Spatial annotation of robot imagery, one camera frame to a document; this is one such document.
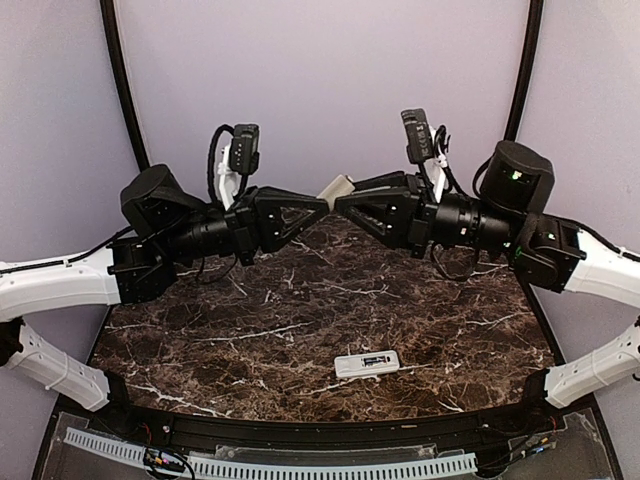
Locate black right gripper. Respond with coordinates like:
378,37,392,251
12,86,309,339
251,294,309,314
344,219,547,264
334,168,520,259

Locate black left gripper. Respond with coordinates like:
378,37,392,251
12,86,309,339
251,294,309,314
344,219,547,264
160,183,331,266

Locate grey battery cover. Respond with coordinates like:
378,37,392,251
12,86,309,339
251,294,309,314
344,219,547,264
317,174,355,205

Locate purple blue AAA battery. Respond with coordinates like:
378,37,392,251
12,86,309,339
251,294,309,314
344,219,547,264
362,355,391,366

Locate white remote control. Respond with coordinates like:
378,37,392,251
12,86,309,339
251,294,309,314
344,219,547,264
334,350,400,379

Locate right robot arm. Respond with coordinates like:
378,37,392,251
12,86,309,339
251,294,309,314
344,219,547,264
335,140,639,306

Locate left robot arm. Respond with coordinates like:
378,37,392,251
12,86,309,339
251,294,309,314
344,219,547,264
1,164,330,436

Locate clear acrylic plate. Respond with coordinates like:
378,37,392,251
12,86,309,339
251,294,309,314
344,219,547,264
214,444,437,465

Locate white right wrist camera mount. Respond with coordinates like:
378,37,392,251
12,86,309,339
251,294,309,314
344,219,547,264
401,108,449,203

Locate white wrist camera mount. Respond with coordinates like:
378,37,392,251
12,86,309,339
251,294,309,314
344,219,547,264
207,124,260,210
401,108,449,203

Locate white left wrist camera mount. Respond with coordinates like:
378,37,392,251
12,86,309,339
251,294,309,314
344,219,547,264
207,124,260,210

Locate black front frame rail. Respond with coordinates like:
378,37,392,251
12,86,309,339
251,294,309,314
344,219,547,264
86,403,565,451

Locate black right corner frame post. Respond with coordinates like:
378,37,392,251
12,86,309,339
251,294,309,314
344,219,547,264
503,0,544,141

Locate black corner frame post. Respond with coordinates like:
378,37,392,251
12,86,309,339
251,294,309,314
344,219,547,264
503,0,544,141
99,0,150,172

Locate black left corner frame post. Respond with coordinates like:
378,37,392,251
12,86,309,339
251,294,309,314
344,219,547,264
99,0,150,172

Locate white slotted cable duct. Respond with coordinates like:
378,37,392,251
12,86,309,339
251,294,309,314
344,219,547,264
64,427,478,479

